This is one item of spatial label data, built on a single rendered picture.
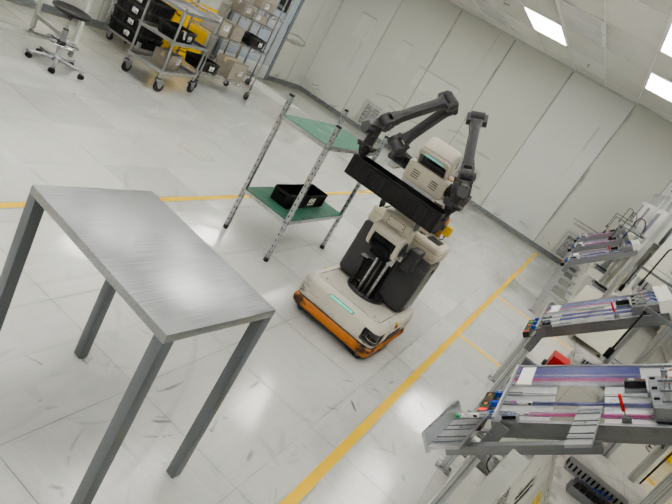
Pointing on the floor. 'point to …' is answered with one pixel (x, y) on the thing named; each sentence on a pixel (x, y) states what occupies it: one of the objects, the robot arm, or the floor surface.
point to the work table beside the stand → (143, 295)
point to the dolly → (130, 13)
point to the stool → (62, 38)
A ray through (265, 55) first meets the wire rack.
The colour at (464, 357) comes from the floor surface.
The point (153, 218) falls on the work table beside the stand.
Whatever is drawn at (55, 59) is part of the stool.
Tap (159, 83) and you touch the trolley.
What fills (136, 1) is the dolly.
